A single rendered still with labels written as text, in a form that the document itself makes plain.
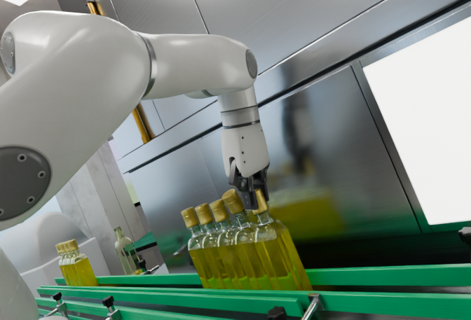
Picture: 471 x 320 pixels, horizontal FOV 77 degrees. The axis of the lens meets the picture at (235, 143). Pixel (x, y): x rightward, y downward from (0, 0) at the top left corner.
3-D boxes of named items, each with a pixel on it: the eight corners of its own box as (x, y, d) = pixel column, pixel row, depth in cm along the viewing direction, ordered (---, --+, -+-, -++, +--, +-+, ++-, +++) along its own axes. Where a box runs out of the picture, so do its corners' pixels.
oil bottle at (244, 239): (299, 309, 65) (261, 218, 65) (287, 326, 61) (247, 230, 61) (279, 307, 69) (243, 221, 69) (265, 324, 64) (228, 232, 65)
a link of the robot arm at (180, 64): (111, 104, 39) (207, 102, 57) (183, 87, 32) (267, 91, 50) (100, 40, 39) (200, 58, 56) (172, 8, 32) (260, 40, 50)
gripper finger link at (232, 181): (237, 143, 59) (250, 162, 62) (221, 174, 54) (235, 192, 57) (242, 143, 58) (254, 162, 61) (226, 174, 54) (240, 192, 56)
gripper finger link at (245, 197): (240, 176, 60) (246, 207, 61) (230, 181, 58) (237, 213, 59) (253, 176, 58) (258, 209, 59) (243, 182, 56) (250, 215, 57)
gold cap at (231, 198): (247, 202, 65) (237, 187, 64) (240, 213, 63) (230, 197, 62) (236, 204, 68) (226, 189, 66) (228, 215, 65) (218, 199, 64)
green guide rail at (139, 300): (315, 338, 54) (298, 297, 54) (313, 342, 53) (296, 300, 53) (43, 300, 167) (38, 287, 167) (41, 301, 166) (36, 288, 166)
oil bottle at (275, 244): (322, 309, 61) (282, 213, 62) (312, 329, 57) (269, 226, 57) (300, 308, 65) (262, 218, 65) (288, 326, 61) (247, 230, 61)
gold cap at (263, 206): (272, 206, 62) (263, 186, 62) (263, 213, 59) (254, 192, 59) (259, 209, 64) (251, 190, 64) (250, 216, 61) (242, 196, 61)
